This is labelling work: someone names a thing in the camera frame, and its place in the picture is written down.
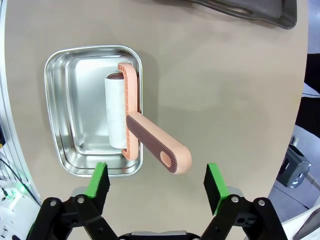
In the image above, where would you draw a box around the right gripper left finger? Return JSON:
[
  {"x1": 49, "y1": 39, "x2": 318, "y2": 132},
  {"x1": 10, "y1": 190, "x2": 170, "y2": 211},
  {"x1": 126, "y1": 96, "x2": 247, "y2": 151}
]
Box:
[{"x1": 26, "y1": 161, "x2": 120, "y2": 240}]

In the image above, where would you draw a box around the white cable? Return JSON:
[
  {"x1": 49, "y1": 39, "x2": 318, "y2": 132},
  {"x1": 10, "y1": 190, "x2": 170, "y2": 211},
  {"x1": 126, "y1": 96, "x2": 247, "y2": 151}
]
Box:
[{"x1": 307, "y1": 172, "x2": 320, "y2": 192}]

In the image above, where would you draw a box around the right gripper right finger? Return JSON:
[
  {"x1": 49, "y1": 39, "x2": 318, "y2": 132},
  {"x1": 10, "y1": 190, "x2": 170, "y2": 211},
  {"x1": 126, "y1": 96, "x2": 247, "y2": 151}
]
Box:
[{"x1": 199, "y1": 162, "x2": 290, "y2": 240}]

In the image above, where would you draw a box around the pink lint roller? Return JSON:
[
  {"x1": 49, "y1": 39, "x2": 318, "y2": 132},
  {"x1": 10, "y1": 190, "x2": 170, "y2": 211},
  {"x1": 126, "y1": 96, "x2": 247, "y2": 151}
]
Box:
[{"x1": 103, "y1": 62, "x2": 193, "y2": 175}]

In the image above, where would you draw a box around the grey power strip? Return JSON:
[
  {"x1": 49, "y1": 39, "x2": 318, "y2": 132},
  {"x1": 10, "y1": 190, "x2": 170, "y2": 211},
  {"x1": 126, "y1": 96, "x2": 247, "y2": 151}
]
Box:
[{"x1": 276, "y1": 147, "x2": 312, "y2": 189}]

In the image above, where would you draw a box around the dark brown serving tray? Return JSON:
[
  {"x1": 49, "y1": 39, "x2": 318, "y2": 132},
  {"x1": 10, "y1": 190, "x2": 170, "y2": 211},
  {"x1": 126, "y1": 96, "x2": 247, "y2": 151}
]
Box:
[{"x1": 153, "y1": 0, "x2": 298, "y2": 30}]

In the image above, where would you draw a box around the black cable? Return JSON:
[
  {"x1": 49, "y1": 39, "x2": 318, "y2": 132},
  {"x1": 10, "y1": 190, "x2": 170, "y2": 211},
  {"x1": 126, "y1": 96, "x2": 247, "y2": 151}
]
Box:
[{"x1": 0, "y1": 154, "x2": 38, "y2": 199}]

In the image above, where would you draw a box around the white control box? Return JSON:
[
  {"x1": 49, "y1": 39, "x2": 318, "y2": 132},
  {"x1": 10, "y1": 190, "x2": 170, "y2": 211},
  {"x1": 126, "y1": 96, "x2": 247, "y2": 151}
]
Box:
[{"x1": 0, "y1": 184, "x2": 42, "y2": 240}]

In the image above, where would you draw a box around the rectangular stainless steel container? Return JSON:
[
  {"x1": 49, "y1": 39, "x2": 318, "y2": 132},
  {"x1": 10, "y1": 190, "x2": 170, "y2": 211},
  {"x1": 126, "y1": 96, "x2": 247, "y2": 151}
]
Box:
[{"x1": 44, "y1": 44, "x2": 145, "y2": 178}]

